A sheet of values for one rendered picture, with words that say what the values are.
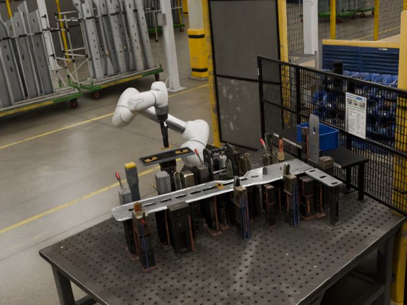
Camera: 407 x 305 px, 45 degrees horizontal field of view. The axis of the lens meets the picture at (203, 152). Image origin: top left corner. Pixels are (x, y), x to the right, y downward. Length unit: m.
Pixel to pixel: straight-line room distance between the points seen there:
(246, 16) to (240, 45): 0.35
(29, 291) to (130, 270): 1.53
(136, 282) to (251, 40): 3.55
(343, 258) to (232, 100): 3.55
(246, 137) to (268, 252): 3.29
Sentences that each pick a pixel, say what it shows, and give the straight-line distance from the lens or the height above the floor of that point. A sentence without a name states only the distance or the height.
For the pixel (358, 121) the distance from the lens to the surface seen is 3.51.
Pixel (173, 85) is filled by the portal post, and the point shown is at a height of 0.12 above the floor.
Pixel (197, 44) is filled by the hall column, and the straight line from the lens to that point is 10.95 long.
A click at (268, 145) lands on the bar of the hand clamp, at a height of 1.13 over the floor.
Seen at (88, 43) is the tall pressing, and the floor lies 1.07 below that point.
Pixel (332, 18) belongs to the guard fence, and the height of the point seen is 1.38.
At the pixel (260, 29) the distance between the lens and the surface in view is 5.62.
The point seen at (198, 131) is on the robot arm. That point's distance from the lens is 3.83.
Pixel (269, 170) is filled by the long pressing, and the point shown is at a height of 1.00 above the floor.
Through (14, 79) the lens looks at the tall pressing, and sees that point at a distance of 9.90.
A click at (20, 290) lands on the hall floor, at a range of 4.44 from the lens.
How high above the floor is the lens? 2.34
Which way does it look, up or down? 21 degrees down
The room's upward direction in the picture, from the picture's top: 6 degrees counter-clockwise
